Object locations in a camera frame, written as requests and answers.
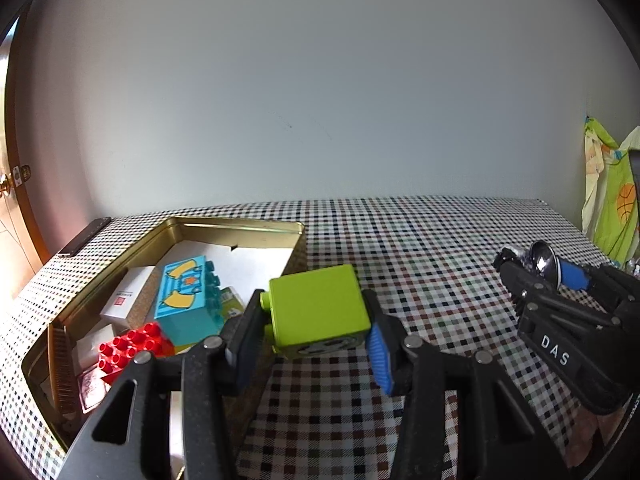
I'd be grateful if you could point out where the brass door knob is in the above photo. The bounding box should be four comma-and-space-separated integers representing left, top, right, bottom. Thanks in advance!
0, 174, 13, 196

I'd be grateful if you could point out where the white box red logo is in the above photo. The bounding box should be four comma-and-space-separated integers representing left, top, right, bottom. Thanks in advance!
100, 266, 160, 330

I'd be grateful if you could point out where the white rectangular box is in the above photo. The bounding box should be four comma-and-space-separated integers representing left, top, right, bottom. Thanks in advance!
72, 324, 116, 375

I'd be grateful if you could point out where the green cube toy block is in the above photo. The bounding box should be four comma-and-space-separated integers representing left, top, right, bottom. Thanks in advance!
260, 264, 371, 360

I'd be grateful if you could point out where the checkered tablecloth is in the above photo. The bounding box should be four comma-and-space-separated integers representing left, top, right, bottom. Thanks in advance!
1, 196, 603, 479

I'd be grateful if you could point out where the black round shiny object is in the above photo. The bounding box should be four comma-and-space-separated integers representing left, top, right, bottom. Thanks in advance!
492, 240, 562, 289

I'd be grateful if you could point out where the dark smartphone on table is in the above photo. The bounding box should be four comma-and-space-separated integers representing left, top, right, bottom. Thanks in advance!
58, 217, 112, 257

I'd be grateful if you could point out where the cyan toy building block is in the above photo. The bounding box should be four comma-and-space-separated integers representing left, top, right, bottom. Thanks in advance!
154, 256, 224, 347

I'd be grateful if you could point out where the green patterned hanging cloth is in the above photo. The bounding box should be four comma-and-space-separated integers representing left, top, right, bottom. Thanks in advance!
582, 117, 639, 266

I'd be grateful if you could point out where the red toy building block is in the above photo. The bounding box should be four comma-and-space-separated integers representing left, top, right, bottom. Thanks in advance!
98, 322, 175, 386

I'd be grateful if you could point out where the wooden door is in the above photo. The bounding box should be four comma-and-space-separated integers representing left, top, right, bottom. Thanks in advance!
1, 18, 50, 307

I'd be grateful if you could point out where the gold metal tin tray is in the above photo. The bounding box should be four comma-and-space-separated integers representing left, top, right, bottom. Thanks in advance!
23, 217, 306, 479

